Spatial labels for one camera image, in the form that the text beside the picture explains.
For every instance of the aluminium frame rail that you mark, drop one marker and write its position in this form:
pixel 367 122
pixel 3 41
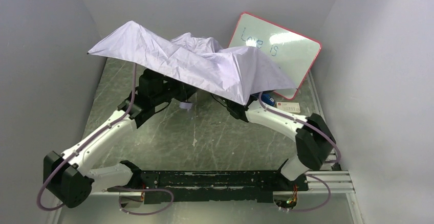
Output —
pixel 328 180

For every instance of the red framed whiteboard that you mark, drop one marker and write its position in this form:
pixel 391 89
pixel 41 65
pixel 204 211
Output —
pixel 292 52

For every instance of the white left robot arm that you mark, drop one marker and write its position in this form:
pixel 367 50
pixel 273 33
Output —
pixel 70 175

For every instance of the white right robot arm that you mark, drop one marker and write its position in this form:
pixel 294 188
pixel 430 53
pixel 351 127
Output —
pixel 315 144

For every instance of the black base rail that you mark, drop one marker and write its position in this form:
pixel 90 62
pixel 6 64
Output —
pixel 191 186

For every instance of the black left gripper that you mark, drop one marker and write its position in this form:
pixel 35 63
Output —
pixel 182 91

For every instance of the lilac folding umbrella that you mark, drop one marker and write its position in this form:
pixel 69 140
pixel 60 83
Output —
pixel 232 73

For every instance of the blue black stapler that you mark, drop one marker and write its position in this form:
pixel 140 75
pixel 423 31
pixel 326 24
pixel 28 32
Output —
pixel 267 99

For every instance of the white staples box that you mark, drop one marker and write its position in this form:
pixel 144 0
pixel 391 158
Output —
pixel 290 107

